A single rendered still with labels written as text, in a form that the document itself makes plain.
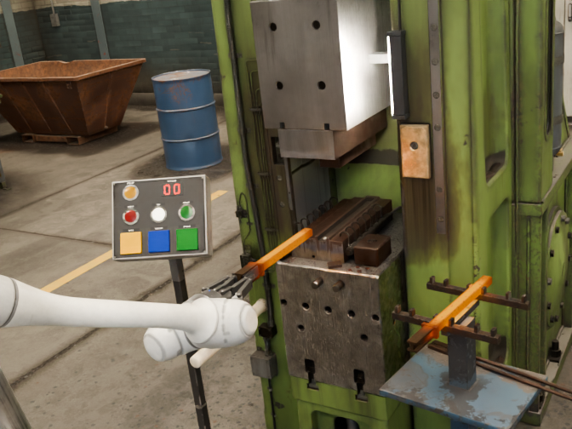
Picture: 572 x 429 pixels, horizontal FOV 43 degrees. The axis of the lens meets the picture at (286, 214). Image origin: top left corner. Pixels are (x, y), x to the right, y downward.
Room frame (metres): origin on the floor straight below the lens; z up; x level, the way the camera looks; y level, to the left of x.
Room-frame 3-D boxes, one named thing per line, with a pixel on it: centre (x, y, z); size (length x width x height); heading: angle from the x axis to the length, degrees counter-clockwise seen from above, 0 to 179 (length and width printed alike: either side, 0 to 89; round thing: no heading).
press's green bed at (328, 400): (2.40, -0.25, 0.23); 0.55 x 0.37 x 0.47; 148
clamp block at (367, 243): (2.20, -0.27, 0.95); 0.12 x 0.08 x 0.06; 148
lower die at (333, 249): (2.42, -0.20, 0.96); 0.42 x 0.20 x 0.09; 148
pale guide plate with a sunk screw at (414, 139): (2.19, -0.42, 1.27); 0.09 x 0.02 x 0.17; 58
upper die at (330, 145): (2.42, -0.20, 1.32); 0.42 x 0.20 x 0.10; 148
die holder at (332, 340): (2.40, -0.25, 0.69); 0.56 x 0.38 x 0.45; 148
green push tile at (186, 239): (2.34, 0.35, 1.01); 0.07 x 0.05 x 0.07; 83
